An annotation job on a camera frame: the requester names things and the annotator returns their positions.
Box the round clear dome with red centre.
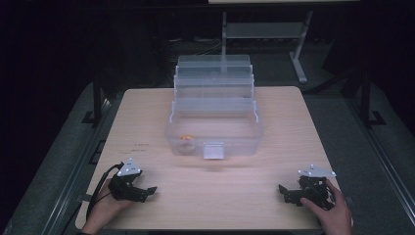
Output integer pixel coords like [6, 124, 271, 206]
[177, 132, 198, 154]

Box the aluminium frame rail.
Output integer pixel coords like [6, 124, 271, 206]
[346, 96, 415, 228]
[40, 97, 114, 235]

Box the person's left hand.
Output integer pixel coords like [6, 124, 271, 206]
[80, 179, 135, 235]

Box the person's right hand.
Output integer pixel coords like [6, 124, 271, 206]
[299, 180, 354, 235]

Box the black metal post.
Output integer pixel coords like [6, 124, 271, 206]
[359, 70, 388, 129]
[80, 72, 105, 126]

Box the black cable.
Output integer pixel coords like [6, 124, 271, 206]
[85, 162, 126, 223]

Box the grey tape strip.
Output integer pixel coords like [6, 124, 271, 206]
[75, 193, 94, 204]

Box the grey metal stand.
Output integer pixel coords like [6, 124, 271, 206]
[221, 10, 315, 84]

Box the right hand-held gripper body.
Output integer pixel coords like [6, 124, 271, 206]
[287, 164, 337, 211]

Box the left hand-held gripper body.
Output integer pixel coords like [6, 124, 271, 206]
[108, 158, 148, 203]

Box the clear plastic tiered storage box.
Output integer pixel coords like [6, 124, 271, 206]
[164, 54, 264, 161]

